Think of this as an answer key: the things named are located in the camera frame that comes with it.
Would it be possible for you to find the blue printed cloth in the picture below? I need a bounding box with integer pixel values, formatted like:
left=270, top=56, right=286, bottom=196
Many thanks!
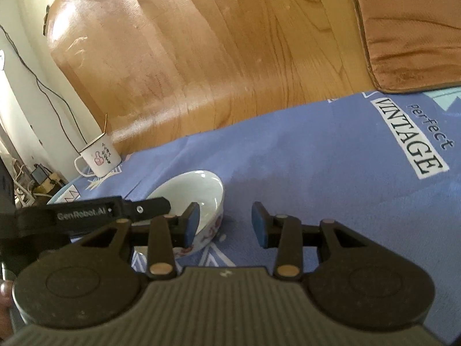
left=47, top=86, right=461, bottom=346

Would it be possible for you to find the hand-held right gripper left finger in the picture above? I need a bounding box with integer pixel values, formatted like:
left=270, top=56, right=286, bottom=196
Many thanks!
left=77, top=203, right=200, bottom=280

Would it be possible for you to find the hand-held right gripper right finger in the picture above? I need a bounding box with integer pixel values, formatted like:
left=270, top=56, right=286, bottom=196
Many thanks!
left=252, top=202, right=366, bottom=281

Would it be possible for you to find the white floral bowl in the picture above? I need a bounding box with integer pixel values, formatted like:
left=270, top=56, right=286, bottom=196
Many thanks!
left=144, top=170, right=226, bottom=257

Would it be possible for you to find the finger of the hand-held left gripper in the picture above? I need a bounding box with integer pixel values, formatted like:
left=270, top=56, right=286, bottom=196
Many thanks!
left=122, top=196, right=171, bottom=221

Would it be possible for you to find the wooden headboard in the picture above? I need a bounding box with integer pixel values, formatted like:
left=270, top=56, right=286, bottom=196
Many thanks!
left=47, top=0, right=379, bottom=156

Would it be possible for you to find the white enamel mug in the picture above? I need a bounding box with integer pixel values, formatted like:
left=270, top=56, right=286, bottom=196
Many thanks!
left=74, top=133, right=122, bottom=178

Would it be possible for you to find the white power strip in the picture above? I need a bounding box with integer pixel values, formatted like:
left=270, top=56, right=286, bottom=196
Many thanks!
left=15, top=187, right=35, bottom=205

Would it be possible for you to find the black wall cable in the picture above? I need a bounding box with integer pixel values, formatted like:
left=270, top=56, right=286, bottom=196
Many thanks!
left=0, top=23, right=78, bottom=159

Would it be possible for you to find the person's left hand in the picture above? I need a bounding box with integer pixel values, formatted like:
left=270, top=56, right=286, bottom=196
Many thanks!
left=0, top=281, right=14, bottom=311

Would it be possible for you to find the brown seat cushion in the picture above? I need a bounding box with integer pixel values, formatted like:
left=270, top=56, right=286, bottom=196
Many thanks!
left=344, top=0, right=461, bottom=93

